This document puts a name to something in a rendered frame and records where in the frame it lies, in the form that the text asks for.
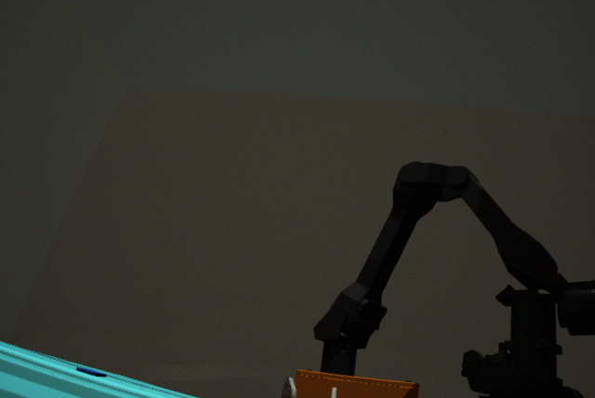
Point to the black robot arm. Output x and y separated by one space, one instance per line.
357 310

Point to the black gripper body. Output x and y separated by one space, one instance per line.
532 371

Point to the blue flat bar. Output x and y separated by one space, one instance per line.
91 372

